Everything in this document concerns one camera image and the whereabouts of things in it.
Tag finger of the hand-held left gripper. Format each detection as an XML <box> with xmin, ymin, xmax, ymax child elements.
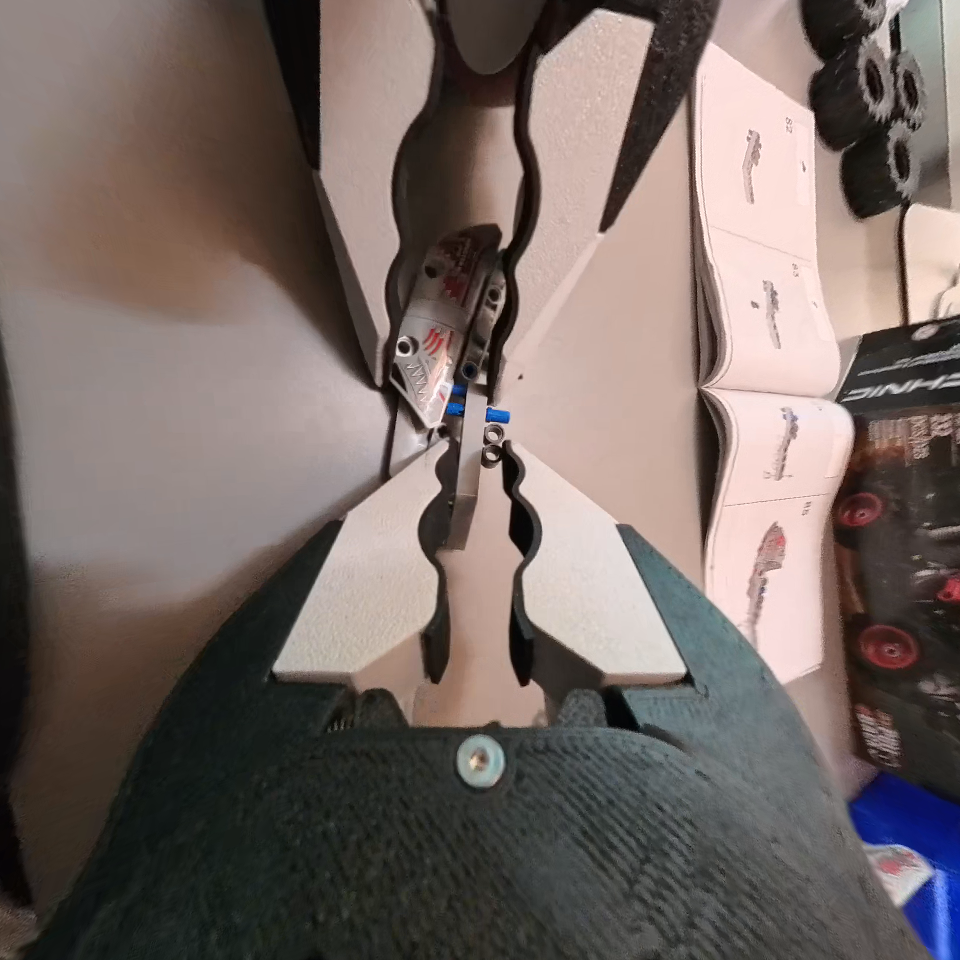
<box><xmin>311</xmin><ymin>0</ymin><xmax>444</xmax><ymax>393</ymax></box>
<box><xmin>487</xmin><ymin>7</ymin><xmax>657</xmax><ymax>402</ymax></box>

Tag grey printed toy model part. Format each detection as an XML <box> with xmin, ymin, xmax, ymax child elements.
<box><xmin>388</xmin><ymin>223</ymin><xmax>519</xmax><ymax>451</ymax></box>

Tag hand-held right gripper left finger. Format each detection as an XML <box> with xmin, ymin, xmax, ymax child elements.
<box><xmin>271</xmin><ymin>438</ymin><xmax>453</xmax><ymax>717</ymax></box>

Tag black toy product box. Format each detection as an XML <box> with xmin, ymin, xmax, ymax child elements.
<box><xmin>831</xmin><ymin>315</ymin><xmax>960</xmax><ymax>798</ymax></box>

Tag black cable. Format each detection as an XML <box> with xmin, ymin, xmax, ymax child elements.
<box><xmin>894</xmin><ymin>196</ymin><xmax>914</xmax><ymax>325</ymax></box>

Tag grey toy beam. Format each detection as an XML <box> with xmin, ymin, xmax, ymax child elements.
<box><xmin>446</xmin><ymin>393</ymin><xmax>515</xmax><ymax>554</ymax></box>

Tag white instruction booklet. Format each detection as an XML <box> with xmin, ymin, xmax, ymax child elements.
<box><xmin>690</xmin><ymin>41</ymin><xmax>858</xmax><ymax>685</ymax></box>

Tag blue plastic bag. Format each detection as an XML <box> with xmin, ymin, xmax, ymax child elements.
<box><xmin>846</xmin><ymin>772</ymin><xmax>960</xmax><ymax>960</ymax></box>

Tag small printed grey toy panel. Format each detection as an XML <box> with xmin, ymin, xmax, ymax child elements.
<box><xmin>861</xmin><ymin>842</ymin><xmax>936</xmax><ymax>903</ymax></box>

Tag black toy tyre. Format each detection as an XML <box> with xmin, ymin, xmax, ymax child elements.
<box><xmin>798</xmin><ymin>0</ymin><xmax>901</xmax><ymax>46</ymax></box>
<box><xmin>891</xmin><ymin>52</ymin><xmax>929</xmax><ymax>134</ymax></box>
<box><xmin>843</xmin><ymin>122</ymin><xmax>924</xmax><ymax>221</ymax></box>
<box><xmin>810</xmin><ymin>41</ymin><xmax>897</xmax><ymax>151</ymax></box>

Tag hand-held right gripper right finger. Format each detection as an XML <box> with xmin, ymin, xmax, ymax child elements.
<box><xmin>502</xmin><ymin>438</ymin><xmax>691</xmax><ymax>721</ymax></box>

